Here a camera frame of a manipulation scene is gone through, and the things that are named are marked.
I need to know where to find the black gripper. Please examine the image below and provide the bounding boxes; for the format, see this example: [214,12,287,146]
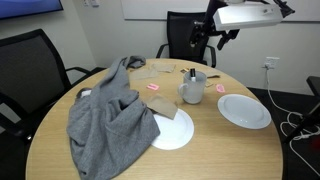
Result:
[189,21,213,48]

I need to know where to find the white marker with black cap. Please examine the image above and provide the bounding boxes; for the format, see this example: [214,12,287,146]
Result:
[190,68,196,82]

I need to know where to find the white ceramic mug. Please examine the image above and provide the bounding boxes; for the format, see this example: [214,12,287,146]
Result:
[178,70,207,104]

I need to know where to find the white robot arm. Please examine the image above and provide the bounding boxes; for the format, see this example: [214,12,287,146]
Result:
[189,0,295,50]

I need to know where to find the black mesh chair by door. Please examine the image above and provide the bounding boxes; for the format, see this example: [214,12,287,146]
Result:
[156,11,216,68]

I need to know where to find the orange black tea packet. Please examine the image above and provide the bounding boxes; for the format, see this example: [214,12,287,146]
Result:
[180,68,190,73]

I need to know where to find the large brown napkin front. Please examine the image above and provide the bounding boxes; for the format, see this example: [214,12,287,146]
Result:
[204,69,220,78]

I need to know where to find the small brown sugar packet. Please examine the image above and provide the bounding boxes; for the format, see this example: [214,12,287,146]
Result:
[205,81,214,88]

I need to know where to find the brown napkin right middle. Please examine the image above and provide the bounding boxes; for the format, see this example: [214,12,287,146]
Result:
[151,63,175,73]

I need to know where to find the pink packet near plate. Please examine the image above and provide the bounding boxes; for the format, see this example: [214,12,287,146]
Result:
[216,84,225,93]

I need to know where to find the pink packet near hoodie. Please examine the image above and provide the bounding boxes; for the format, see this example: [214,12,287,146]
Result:
[147,83,160,91]

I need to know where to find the brown napkin beside hoodie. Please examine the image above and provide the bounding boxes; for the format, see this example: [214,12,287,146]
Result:
[129,69,158,80]

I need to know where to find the brown napkin on plate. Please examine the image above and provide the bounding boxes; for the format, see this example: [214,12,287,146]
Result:
[146,94,178,119]

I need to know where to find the white plate near robot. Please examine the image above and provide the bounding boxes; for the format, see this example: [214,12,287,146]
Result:
[217,94,271,129]

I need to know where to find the white plate under napkin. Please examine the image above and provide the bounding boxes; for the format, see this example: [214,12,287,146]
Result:
[152,109,194,150]

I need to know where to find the grey hoodie sweatshirt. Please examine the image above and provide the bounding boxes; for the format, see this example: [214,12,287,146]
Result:
[67,56,160,180]

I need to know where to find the black mesh chair by screen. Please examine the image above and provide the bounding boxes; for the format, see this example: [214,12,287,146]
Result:
[0,28,93,144]

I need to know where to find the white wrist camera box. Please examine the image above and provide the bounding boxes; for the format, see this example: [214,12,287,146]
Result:
[213,4,283,31]

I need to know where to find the white wall outlet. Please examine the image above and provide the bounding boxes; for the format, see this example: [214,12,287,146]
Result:
[263,57,280,70]

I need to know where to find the white power cable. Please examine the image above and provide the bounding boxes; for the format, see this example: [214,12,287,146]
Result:
[265,68,320,177]

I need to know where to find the wall screen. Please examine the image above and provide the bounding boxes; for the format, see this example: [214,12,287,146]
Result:
[0,0,63,19]

